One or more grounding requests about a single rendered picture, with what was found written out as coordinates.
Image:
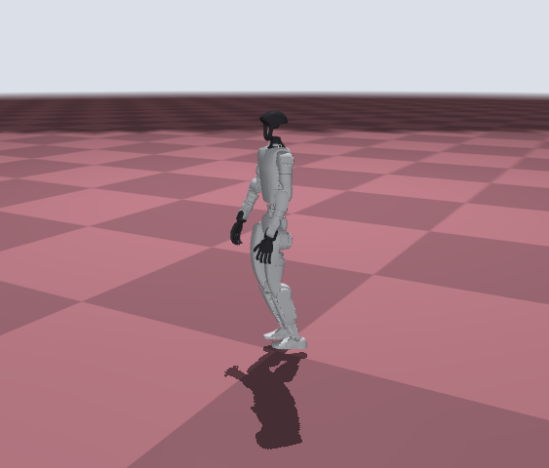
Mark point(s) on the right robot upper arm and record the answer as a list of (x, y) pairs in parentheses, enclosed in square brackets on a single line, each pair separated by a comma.
[(255, 183)]

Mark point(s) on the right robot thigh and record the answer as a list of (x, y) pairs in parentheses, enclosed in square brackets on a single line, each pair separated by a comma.
[(257, 236)]

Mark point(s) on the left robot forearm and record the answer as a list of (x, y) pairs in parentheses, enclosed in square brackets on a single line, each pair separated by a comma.
[(280, 209)]

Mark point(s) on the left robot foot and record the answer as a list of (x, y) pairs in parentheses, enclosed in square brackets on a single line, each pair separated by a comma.
[(288, 343)]

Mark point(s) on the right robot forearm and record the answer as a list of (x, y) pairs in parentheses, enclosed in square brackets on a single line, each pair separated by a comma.
[(249, 203)]

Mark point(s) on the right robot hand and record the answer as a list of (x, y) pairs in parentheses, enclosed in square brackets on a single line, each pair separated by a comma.
[(237, 228)]

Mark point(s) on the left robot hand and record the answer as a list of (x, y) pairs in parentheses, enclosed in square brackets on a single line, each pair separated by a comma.
[(265, 247)]

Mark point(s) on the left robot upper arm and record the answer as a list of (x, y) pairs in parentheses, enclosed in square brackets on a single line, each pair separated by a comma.
[(285, 162)]

